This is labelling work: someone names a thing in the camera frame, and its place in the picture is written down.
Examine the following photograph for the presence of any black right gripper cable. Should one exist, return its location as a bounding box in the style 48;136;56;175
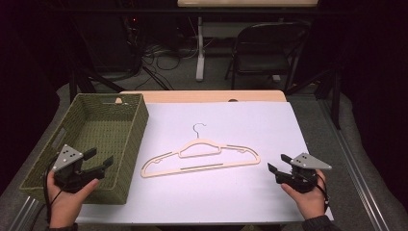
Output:
315;172;331;214

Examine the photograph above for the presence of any black metal stand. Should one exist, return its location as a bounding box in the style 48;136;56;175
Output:
67;62;127;104
284;67;343;131

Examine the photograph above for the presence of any green woven basket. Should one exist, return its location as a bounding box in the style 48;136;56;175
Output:
18;92;150;206

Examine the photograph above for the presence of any person's right hand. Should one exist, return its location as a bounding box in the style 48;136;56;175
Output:
280;168;330;221

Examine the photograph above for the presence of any white desk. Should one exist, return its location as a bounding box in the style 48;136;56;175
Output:
176;0;320;83

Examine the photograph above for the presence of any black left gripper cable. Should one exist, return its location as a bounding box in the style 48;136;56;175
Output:
42;156;65;225

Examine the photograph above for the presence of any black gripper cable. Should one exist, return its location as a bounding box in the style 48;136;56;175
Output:
42;156;65;225
315;172;331;214

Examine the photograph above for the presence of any white table sheet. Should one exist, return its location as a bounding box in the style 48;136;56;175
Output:
75;101;335;225

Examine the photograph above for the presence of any bundle of floor cables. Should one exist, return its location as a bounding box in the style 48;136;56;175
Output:
126;38;200;91

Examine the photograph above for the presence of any metal floor rail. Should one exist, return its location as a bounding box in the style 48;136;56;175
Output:
319;98;392;231
7;195;42;231

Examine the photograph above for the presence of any person's left hand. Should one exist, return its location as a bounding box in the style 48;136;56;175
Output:
46;169;101;226

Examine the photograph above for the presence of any black folding chair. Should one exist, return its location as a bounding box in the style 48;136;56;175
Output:
223;21;311;94

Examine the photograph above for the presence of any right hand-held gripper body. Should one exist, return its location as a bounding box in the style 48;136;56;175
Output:
276;152;333;194

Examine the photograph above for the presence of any beige clothes hanger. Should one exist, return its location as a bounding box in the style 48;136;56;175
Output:
140;122;262;179

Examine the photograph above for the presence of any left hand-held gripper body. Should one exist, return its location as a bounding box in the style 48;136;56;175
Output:
51;143;97;194

